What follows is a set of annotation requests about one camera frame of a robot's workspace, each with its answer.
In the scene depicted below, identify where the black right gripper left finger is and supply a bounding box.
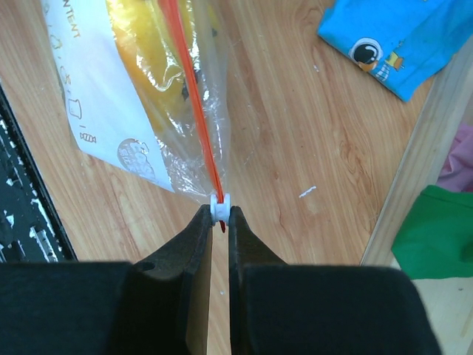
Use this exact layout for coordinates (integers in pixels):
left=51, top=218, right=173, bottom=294
left=1, top=205, right=212, bottom=354

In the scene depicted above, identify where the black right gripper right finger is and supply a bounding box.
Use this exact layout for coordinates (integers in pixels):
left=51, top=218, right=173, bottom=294
left=228, top=206, right=441, bottom=354

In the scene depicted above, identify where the clear zip top bag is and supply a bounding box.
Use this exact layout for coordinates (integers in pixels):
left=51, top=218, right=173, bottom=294
left=41, top=1, right=231, bottom=226

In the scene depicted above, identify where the orange yellow mango toy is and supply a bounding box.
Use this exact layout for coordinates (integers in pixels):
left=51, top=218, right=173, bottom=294
left=106, top=1, right=226, bottom=142

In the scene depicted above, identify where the green shirt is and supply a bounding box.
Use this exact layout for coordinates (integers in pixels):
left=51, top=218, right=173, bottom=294
left=392, top=185, right=472, bottom=280

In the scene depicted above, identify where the pink shirt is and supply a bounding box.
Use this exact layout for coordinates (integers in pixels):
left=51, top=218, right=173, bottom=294
left=436, top=124, right=473, bottom=192

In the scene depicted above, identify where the wooden clothes rack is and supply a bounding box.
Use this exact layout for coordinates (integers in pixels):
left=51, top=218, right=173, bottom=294
left=361, top=39, right=472, bottom=354

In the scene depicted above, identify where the blue patterned cloth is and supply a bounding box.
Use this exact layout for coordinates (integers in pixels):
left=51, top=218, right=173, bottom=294
left=318, top=0, right=472, bottom=101

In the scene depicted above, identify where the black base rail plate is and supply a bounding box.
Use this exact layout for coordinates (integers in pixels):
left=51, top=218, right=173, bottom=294
left=1, top=92, right=77, bottom=263

